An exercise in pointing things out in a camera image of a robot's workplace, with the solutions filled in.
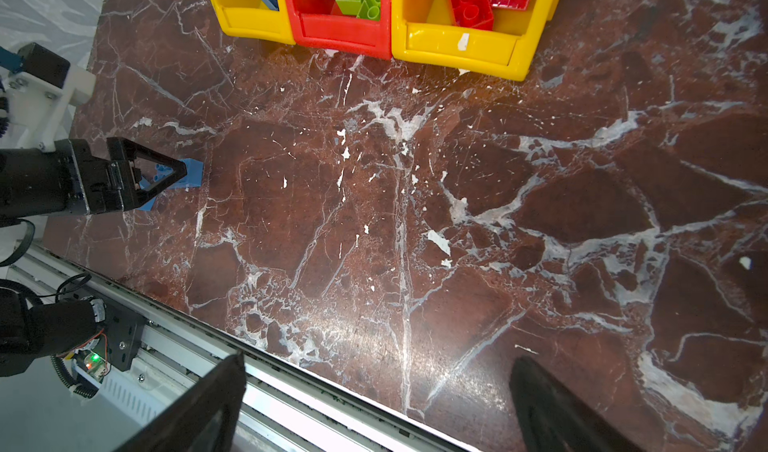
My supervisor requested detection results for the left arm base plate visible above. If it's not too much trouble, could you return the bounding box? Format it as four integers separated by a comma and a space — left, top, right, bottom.
96, 298, 147, 372

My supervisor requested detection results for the left yellow bin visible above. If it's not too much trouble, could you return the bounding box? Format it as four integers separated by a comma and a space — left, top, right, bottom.
210, 0, 296, 45

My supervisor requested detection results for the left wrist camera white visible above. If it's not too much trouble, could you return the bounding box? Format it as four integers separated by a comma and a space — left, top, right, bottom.
1, 42, 96, 152

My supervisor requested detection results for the green brick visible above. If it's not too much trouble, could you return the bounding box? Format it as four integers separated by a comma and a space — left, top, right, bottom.
335, 0, 381, 21

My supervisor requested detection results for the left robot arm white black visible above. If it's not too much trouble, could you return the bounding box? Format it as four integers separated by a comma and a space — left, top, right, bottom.
1, 137, 187, 377

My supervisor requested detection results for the red middle bin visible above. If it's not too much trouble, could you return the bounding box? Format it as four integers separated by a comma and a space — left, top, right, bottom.
286, 0, 392, 60

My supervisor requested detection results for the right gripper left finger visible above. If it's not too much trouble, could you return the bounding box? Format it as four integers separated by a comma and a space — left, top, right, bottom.
118, 353, 247, 451

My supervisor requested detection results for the right yellow bin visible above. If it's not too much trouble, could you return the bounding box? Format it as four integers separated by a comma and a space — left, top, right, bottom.
391, 0, 560, 81

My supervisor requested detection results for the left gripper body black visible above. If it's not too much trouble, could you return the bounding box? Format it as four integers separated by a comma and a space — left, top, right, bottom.
1, 137, 187, 215

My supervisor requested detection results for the yellow bin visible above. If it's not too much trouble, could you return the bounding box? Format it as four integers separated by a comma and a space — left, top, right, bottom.
391, 0, 560, 81
210, 0, 296, 45

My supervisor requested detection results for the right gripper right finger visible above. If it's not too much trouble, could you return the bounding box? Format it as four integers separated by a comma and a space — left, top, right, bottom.
509, 357, 640, 451

